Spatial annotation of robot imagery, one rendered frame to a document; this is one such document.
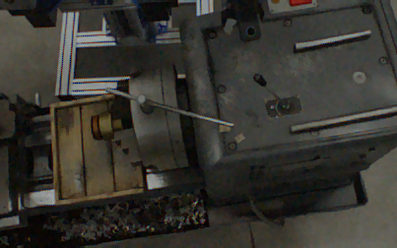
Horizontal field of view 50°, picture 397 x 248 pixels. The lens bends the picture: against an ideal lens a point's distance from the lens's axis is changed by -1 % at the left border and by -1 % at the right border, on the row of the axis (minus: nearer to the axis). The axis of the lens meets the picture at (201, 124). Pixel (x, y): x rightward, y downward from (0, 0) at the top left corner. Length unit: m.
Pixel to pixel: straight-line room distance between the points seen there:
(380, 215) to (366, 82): 1.34
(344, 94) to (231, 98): 0.29
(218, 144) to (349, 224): 1.41
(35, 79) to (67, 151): 1.26
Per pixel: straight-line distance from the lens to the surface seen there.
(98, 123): 1.29
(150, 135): 1.15
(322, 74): 1.16
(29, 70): 2.80
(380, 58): 1.22
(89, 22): 2.56
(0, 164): 1.54
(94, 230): 1.81
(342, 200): 1.82
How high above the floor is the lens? 2.29
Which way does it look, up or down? 72 degrees down
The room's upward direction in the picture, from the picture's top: 12 degrees counter-clockwise
